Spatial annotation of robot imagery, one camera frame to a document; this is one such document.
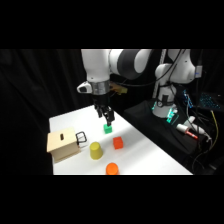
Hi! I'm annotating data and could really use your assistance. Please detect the black wire box handle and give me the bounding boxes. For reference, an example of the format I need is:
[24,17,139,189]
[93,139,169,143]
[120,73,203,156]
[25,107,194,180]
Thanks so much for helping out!
[75,131,89,146]

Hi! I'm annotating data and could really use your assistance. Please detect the orange cup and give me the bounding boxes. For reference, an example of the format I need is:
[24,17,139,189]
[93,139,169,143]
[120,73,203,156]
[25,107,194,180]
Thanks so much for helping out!
[105,162,120,176]

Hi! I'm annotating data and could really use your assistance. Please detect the green cube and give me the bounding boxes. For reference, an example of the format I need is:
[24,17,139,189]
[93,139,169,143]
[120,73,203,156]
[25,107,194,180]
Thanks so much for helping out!
[103,124,113,135]

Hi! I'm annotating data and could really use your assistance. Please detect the wooden box with slot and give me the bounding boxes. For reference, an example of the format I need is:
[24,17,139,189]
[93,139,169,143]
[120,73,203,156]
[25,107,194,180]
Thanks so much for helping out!
[46,127,82,164]

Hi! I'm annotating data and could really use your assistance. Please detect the yellow cup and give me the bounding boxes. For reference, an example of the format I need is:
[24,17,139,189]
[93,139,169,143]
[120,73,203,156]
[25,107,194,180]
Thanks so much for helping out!
[89,141,104,161]

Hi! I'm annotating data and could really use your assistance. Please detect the yellow cable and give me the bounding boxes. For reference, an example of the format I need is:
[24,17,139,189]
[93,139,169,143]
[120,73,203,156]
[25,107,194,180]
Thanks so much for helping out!
[209,110,220,145]

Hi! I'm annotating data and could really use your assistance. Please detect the blue lit keyboard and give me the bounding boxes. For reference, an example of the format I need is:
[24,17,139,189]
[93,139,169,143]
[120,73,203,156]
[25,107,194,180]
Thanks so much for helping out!
[198,93,224,112]

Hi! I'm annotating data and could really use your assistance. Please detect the black robot stand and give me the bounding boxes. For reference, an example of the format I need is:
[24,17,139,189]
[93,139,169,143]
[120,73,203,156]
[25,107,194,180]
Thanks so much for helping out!
[122,98,214,172]

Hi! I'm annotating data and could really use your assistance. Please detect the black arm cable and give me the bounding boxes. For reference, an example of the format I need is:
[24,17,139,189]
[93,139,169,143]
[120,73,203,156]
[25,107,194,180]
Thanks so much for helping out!
[111,49,186,89]

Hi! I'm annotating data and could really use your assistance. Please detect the orange-red cube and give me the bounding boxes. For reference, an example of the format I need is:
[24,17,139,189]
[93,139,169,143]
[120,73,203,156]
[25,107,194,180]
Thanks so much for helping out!
[112,136,125,150]

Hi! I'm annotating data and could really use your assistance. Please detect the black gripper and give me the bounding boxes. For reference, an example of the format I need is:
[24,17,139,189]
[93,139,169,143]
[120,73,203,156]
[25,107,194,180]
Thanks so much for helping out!
[92,90,115,128]

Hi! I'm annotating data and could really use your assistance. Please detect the green glowing clear bracket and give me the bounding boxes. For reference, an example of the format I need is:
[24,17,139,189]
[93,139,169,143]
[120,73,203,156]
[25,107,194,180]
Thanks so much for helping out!
[165,107,180,127]

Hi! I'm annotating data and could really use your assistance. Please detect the white and red cylinder tool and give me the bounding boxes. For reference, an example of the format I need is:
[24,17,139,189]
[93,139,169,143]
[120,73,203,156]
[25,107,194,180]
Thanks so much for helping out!
[176,123,199,140]

